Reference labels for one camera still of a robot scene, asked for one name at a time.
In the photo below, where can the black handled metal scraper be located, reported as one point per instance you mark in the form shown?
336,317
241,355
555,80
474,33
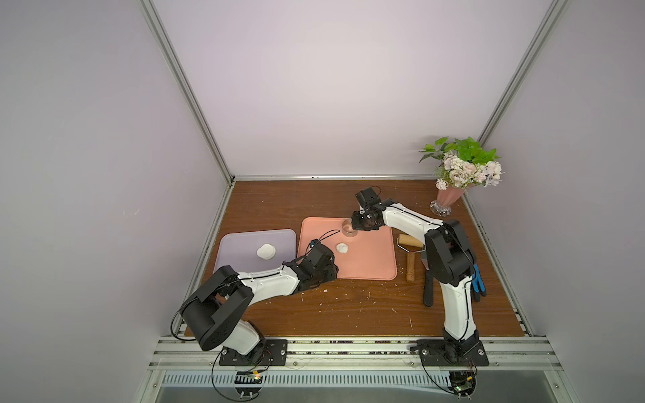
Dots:
428,291

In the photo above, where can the blue work glove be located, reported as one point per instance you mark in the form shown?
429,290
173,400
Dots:
478,285

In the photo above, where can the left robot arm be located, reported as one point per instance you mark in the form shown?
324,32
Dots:
214,312

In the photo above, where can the pink silicone mat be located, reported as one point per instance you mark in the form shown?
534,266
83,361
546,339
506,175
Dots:
371,255

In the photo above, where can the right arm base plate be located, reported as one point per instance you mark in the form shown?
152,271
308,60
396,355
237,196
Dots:
451,353

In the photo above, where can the large dough ball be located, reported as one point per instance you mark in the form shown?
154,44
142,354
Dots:
266,251

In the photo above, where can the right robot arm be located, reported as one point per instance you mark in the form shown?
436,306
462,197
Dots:
450,261

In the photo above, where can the aluminium frame rail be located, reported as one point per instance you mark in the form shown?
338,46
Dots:
534,353

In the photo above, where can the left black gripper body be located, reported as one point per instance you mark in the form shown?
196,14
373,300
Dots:
327,274

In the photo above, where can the small dough piece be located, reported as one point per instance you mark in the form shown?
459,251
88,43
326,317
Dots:
342,248

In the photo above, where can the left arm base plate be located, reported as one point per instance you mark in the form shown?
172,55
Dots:
268,352

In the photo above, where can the purple silicone mat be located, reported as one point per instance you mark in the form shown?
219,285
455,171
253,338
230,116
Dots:
238,250

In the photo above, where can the artificial flower bouquet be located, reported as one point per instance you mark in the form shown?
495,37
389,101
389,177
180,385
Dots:
463,164

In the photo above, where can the wooden rolling pin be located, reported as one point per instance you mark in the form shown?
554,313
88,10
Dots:
412,247

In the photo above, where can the pink glass vase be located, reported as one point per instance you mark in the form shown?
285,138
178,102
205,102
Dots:
442,205

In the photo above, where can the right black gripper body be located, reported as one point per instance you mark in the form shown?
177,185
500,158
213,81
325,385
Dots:
360,219

